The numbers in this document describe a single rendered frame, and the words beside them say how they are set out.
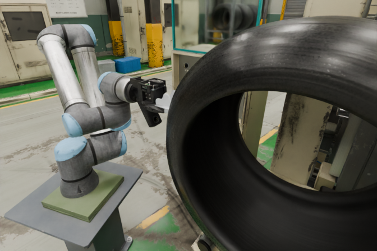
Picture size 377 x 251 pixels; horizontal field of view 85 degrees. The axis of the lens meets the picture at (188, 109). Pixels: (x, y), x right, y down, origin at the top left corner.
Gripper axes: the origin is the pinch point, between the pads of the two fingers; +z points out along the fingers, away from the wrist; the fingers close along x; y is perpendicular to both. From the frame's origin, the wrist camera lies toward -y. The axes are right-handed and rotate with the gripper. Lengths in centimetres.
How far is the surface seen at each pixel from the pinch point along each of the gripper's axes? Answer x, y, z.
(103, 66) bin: 241, -97, -450
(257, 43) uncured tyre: -10.5, 22.2, 24.1
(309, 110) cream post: 25.3, -0.5, 30.3
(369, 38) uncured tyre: -9.3, 23.7, 36.8
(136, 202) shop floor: 32, -123, -79
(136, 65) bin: 328, -106, -428
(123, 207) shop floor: 22, -123, -83
